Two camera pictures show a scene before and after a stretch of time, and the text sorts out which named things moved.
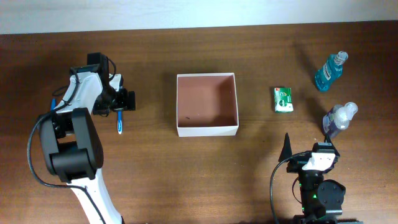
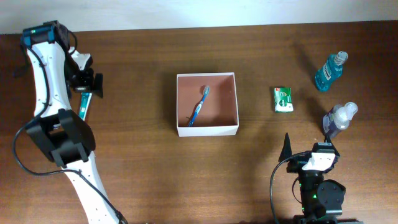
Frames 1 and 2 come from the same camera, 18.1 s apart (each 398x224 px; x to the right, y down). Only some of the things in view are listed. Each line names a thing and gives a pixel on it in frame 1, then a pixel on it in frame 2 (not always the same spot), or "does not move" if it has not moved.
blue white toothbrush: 119,122 → 206,91
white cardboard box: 206,104 does not move
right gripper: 296,163 does not move
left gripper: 127,102 → 89,84
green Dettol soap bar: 282,99 does not move
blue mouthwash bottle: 330,71 does not move
